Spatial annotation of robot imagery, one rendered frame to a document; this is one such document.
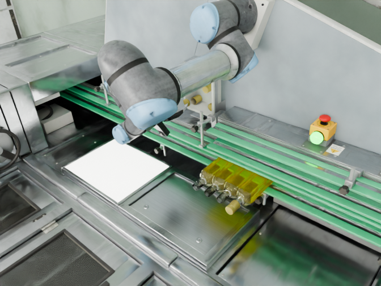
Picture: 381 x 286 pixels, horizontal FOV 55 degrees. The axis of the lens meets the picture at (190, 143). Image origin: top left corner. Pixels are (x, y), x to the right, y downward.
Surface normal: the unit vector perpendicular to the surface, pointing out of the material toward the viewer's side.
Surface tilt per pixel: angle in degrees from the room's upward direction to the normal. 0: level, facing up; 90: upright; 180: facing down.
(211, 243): 90
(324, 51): 0
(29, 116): 90
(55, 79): 90
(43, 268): 90
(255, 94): 0
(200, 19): 9
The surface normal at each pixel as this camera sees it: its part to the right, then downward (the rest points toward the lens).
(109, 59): -0.50, -0.15
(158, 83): 0.57, -0.37
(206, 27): -0.69, 0.29
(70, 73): 0.75, 0.33
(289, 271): -0.04, -0.84
